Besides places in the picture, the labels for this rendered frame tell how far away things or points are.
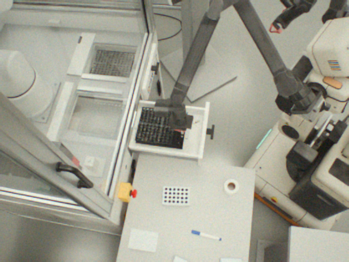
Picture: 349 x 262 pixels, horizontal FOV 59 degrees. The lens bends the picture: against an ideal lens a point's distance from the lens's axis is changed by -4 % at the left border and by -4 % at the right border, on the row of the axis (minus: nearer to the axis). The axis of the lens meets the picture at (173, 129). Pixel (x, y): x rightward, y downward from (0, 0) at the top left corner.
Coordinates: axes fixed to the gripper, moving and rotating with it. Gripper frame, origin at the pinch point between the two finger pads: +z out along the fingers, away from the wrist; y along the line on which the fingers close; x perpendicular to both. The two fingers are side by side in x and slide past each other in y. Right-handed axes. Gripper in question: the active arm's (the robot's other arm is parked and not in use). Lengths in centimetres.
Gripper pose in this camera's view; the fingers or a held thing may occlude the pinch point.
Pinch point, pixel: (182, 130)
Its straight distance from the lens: 146.9
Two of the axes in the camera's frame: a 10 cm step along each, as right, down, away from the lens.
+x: 2.1, -8.7, 4.4
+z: 1.1, 4.7, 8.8
